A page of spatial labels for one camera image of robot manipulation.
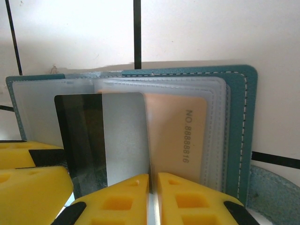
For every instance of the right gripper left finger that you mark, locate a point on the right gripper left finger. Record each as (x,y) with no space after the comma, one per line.
(138,194)

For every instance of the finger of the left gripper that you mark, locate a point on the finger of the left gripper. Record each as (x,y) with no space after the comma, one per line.
(28,199)
(14,154)

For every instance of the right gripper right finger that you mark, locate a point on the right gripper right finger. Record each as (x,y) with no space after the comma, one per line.
(168,201)

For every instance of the silver card with black stripe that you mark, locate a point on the silver card with black stripe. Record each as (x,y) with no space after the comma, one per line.
(126,129)

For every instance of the teal leather card holder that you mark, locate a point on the teal leather card holder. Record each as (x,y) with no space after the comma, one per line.
(250,105)

